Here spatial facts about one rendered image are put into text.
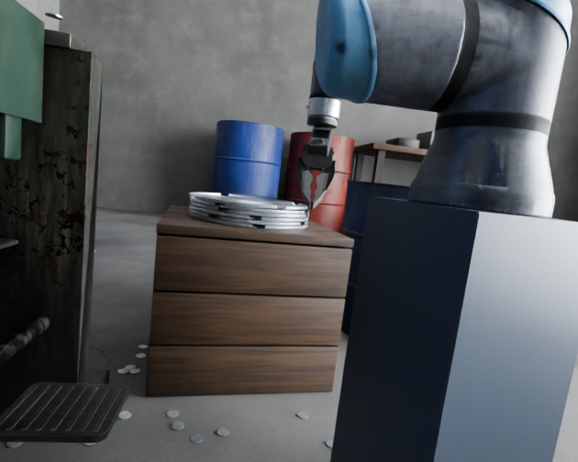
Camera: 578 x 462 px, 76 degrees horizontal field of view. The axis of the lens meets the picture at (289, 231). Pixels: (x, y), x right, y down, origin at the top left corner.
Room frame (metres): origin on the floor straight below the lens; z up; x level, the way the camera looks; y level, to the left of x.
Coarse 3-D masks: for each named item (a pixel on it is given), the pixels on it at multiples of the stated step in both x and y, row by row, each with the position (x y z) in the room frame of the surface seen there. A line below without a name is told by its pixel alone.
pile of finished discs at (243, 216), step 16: (192, 208) 0.84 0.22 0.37; (208, 208) 0.80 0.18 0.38; (224, 208) 0.84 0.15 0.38; (240, 208) 0.77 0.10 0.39; (256, 208) 0.78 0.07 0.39; (224, 224) 0.78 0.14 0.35; (240, 224) 0.77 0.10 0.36; (256, 224) 0.78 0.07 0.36; (272, 224) 0.79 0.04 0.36; (288, 224) 0.81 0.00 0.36; (304, 224) 0.87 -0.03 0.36
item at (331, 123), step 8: (312, 120) 0.89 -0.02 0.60; (320, 120) 0.88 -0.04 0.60; (328, 120) 0.88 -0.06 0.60; (336, 120) 0.90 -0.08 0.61; (304, 152) 0.89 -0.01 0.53; (304, 160) 0.89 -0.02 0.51; (312, 160) 0.89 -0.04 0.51; (320, 160) 0.88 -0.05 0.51; (328, 160) 0.88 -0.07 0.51; (312, 168) 0.95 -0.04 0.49; (320, 168) 0.89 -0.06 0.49
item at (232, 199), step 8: (192, 192) 0.92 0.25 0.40; (200, 192) 0.97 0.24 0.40; (208, 192) 1.00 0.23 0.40; (208, 200) 0.80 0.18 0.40; (216, 200) 0.79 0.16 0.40; (224, 200) 0.78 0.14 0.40; (232, 200) 0.87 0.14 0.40; (240, 200) 0.86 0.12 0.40; (248, 200) 0.87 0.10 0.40; (256, 200) 0.91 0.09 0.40; (264, 200) 0.95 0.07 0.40; (272, 200) 1.06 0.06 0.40; (280, 200) 1.05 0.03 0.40; (264, 208) 0.79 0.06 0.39; (272, 208) 0.79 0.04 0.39; (280, 208) 0.83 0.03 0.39; (288, 208) 0.82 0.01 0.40; (296, 208) 0.84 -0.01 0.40; (304, 208) 0.87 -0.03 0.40
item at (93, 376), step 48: (48, 48) 0.60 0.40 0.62; (48, 96) 0.60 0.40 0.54; (96, 96) 0.64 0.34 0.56; (48, 144) 0.60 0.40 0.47; (96, 144) 0.65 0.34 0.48; (0, 192) 0.59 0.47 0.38; (48, 192) 0.60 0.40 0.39; (96, 192) 0.66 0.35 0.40; (48, 240) 0.60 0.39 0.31; (0, 288) 0.59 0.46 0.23; (48, 288) 0.60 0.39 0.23; (0, 336) 0.59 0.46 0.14; (48, 336) 0.60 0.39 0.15; (0, 384) 0.59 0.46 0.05
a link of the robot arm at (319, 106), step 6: (312, 102) 0.89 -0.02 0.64; (318, 102) 0.88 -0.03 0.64; (324, 102) 0.88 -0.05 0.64; (330, 102) 0.88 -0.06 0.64; (336, 102) 0.89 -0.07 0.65; (312, 108) 0.89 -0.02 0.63; (318, 108) 0.88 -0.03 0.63; (324, 108) 0.88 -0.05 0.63; (330, 108) 0.88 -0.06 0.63; (336, 108) 0.89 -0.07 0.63; (312, 114) 0.89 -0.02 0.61; (318, 114) 0.88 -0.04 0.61; (324, 114) 0.88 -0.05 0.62; (330, 114) 0.88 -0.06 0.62; (336, 114) 0.89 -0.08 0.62
